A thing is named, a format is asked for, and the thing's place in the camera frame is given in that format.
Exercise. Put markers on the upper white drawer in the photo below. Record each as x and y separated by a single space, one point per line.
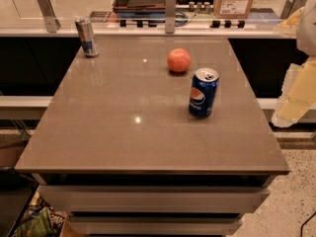
153 199

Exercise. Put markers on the blue pepsi can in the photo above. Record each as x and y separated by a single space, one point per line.
203 91

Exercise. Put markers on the lower white drawer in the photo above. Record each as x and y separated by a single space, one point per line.
154 226

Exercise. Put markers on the silver blue redbull can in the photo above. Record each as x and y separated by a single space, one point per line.
87 37

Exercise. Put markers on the green chip bag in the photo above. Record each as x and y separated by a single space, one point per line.
46 222

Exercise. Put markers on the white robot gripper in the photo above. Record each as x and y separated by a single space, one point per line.
307 29

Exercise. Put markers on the center metal bracket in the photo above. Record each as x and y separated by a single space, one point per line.
170 12

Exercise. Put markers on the orange round fruit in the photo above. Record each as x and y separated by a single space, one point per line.
179 60

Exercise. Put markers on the left metal bracket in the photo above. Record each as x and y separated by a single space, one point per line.
51 22

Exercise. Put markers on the white drawer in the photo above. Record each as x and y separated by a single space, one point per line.
154 226
153 199

